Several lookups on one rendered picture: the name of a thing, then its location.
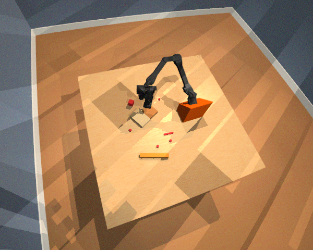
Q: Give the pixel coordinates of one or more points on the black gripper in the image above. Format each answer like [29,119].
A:
[148,101]

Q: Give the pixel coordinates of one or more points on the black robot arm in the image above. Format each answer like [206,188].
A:
[149,88]

